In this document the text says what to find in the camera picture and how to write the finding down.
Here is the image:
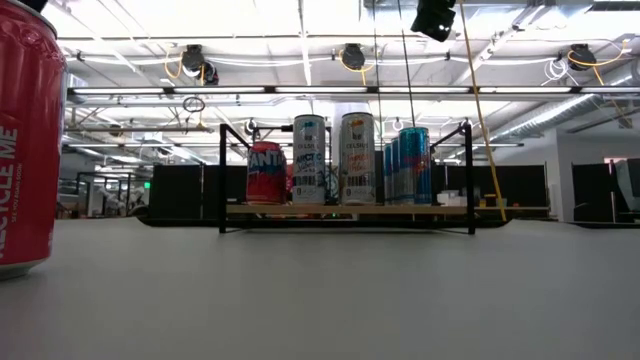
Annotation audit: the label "white can black top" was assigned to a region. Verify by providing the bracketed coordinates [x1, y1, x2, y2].
[292, 114, 327, 206]
[339, 111, 377, 206]

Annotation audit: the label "white boxes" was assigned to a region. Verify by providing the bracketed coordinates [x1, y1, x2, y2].
[436, 188, 472, 207]

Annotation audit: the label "long ceiling light strip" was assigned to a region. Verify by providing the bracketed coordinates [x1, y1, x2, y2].
[67, 84, 640, 97]

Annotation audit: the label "black partition panel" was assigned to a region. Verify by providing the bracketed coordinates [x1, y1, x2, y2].
[572, 162, 617, 224]
[148, 163, 249, 221]
[430, 163, 550, 221]

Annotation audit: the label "yellow cable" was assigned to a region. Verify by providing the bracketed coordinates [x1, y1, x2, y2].
[457, 0, 509, 223]

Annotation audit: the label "black ceiling cable reel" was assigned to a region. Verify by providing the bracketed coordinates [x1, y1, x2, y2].
[542, 39, 636, 87]
[337, 42, 376, 86]
[164, 43, 221, 86]

